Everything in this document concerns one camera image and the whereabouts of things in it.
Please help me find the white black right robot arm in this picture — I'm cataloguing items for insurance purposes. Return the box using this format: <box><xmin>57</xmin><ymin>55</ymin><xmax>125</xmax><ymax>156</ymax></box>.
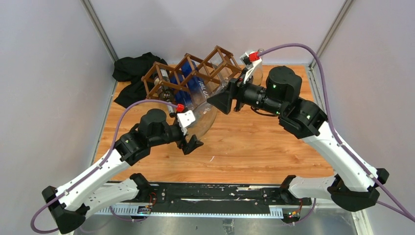
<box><xmin>207</xmin><ymin>66</ymin><xmax>389</xmax><ymax>212</ymax></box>

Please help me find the dark green wine bottle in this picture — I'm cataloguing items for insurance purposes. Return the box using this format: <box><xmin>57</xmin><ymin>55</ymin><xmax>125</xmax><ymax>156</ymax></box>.
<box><xmin>152</xmin><ymin>69</ymin><xmax>176</xmax><ymax>118</ymax></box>

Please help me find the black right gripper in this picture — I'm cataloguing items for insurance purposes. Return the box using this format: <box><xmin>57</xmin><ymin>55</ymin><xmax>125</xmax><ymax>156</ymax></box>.
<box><xmin>206</xmin><ymin>68</ymin><xmax>285</xmax><ymax>117</ymax></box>

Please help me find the aluminium table edge rail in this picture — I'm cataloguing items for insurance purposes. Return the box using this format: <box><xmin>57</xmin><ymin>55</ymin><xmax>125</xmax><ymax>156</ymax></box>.
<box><xmin>305</xmin><ymin>66</ymin><xmax>336</xmax><ymax>146</ymax></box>

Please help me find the blue clear bottle lower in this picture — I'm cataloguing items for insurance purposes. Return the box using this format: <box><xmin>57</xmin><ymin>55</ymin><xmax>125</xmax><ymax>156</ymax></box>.
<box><xmin>170</xmin><ymin>74</ymin><xmax>194</xmax><ymax>110</ymax></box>

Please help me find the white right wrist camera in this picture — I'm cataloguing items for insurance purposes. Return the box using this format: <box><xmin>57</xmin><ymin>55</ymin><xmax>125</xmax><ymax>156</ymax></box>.
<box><xmin>239</xmin><ymin>50</ymin><xmax>263</xmax><ymax>85</ymax></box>

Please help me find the black cloth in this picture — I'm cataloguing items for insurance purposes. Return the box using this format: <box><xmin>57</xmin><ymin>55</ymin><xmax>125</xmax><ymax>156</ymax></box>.
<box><xmin>113</xmin><ymin>52</ymin><xmax>167</xmax><ymax>108</ymax></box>

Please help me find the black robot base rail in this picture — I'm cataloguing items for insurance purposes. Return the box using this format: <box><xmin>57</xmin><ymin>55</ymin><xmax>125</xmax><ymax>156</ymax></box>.
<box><xmin>113</xmin><ymin>182</ymin><xmax>313</xmax><ymax>219</ymax></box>

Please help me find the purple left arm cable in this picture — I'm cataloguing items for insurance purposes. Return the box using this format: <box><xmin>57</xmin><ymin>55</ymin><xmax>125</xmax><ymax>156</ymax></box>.
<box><xmin>30</xmin><ymin>99</ymin><xmax>185</xmax><ymax>234</ymax></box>

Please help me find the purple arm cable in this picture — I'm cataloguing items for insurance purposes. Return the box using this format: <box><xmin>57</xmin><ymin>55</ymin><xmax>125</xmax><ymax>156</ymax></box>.
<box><xmin>250</xmin><ymin>43</ymin><xmax>415</xmax><ymax>223</ymax></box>
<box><xmin>30</xmin><ymin>99</ymin><xmax>185</xmax><ymax>234</ymax></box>

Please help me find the clear plain glass bottle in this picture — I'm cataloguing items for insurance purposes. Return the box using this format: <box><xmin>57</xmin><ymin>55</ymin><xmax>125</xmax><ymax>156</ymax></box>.
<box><xmin>187</xmin><ymin>101</ymin><xmax>218</xmax><ymax>140</ymax></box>

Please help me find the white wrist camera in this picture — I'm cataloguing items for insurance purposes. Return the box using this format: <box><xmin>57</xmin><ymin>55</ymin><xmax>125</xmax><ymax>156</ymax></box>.
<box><xmin>239</xmin><ymin>50</ymin><xmax>263</xmax><ymax>85</ymax></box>
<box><xmin>177</xmin><ymin>110</ymin><xmax>196</xmax><ymax>136</ymax></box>

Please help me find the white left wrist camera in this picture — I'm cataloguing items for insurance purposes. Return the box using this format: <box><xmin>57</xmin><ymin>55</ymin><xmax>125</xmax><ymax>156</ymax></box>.
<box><xmin>177</xmin><ymin>110</ymin><xmax>196</xmax><ymax>136</ymax></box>

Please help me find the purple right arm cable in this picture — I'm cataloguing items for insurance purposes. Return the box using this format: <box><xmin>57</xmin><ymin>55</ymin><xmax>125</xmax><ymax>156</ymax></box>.
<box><xmin>250</xmin><ymin>43</ymin><xmax>415</xmax><ymax>223</ymax></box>

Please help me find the brown wooden wine rack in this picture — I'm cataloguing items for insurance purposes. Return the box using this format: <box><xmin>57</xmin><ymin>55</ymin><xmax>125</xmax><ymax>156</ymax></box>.
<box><xmin>141</xmin><ymin>46</ymin><xmax>240</xmax><ymax>99</ymax></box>

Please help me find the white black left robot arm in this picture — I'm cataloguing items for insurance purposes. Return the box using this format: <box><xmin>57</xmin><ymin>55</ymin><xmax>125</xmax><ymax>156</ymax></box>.
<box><xmin>42</xmin><ymin>109</ymin><xmax>203</xmax><ymax>234</ymax></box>

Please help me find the clear bottle with black label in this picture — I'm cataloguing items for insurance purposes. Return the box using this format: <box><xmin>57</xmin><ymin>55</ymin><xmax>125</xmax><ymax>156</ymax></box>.
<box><xmin>207</xmin><ymin>62</ymin><xmax>245</xmax><ymax>97</ymax></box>

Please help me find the blue clear bottle lettered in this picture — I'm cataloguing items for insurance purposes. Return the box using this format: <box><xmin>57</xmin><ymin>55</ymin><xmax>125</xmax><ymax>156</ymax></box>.
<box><xmin>187</xmin><ymin>75</ymin><xmax>211</xmax><ymax>108</ymax></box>

